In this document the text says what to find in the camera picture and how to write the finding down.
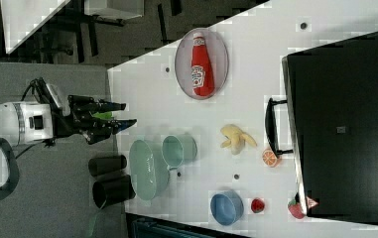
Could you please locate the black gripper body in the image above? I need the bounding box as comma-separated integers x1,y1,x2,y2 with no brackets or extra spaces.
46,95,112,145

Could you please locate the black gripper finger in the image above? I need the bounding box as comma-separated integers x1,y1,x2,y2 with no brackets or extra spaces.
98,102,126,113
111,119,137,135

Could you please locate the yellow plush banana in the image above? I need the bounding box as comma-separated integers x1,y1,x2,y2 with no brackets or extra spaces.
220,124,257,155

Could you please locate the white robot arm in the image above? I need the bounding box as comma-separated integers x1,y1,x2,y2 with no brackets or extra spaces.
0,95,137,147

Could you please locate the green mug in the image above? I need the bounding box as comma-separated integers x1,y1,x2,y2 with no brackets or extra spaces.
162,134,197,171

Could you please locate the black cup upper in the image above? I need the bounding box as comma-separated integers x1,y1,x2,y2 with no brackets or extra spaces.
88,155,127,177

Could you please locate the black cup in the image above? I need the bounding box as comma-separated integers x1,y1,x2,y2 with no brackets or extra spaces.
88,155,127,177
92,175,136,209

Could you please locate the green glass bowl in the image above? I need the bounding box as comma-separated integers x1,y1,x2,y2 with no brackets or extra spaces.
129,140,170,201

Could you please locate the black cup lower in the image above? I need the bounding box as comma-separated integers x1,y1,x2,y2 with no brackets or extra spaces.
92,175,136,209

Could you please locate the red ketchup bottle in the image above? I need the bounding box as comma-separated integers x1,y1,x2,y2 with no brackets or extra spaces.
190,33,215,97

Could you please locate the grey round plate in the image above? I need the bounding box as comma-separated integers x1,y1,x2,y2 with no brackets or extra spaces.
175,28,229,100

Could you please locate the blue bowl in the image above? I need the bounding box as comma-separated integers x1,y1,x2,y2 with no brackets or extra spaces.
209,190,244,226

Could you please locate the orange slice toy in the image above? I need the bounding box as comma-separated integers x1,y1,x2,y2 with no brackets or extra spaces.
262,149,281,168

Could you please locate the small red strawberry toy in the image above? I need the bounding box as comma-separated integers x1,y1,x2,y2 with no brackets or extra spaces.
250,198,265,213

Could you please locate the large red strawberry toy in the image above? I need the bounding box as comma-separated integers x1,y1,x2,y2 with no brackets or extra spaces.
288,199,305,219

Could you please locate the black toaster oven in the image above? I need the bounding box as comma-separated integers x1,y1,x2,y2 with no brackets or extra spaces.
281,31,378,225

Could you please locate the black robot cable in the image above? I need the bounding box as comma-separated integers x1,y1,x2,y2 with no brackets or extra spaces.
20,77,51,103

